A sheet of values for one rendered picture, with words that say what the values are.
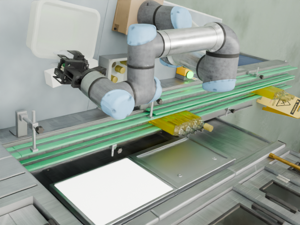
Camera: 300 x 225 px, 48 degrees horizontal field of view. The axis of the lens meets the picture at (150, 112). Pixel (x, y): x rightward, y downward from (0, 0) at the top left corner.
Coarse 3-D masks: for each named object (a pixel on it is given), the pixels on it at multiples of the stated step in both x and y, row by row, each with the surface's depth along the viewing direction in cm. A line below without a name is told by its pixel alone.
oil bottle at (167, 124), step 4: (152, 120) 182; (156, 120) 180; (160, 120) 178; (164, 120) 177; (168, 120) 177; (172, 120) 178; (156, 124) 181; (160, 124) 178; (164, 124) 176; (168, 124) 174; (172, 124) 173; (176, 124) 174; (180, 124) 174; (160, 128) 179; (164, 128) 177; (168, 128) 175; (172, 128) 173; (176, 128) 171; (180, 128) 172; (168, 132) 175; (172, 132) 173; (176, 132) 172
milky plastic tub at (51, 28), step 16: (48, 0) 95; (32, 16) 99; (48, 16) 104; (64, 16) 108; (80, 16) 113; (96, 16) 109; (32, 32) 99; (48, 32) 106; (64, 32) 110; (80, 32) 115; (96, 32) 111; (32, 48) 97; (48, 48) 108; (64, 48) 112; (80, 48) 115
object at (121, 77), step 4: (112, 60) 157; (116, 60) 158; (120, 60) 160; (124, 60) 162; (116, 64) 169; (120, 64) 170; (108, 68) 158; (112, 68) 168; (108, 72) 158; (112, 72) 169; (116, 72) 170; (108, 76) 159; (116, 76) 171; (120, 76) 173; (124, 76) 175; (120, 80) 174; (124, 80) 176
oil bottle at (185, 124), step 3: (171, 114) 185; (168, 117) 181; (171, 117) 181; (174, 117) 181; (177, 117) 182; (174, 120) 179; (177, 120) 178; (180, 120) 179; (183, 120) 179; (180, 123) 176; (183, 123) 175; (186, 123) 176; (189, 123) 178; (183, 126) 175; (186, 126) 175; (183, 129) 176; (186, 129) 175
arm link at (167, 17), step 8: (160, 8) 151; (168, 8) 148; (176, 8) 146; (184, 8) 147; (160, 16) 149; (168, 16) 146; (176, 16) 144; (184, 16) 147; (160, 24) 151; (168, 24) 147; (176, 24) 145; (184, 24) 148
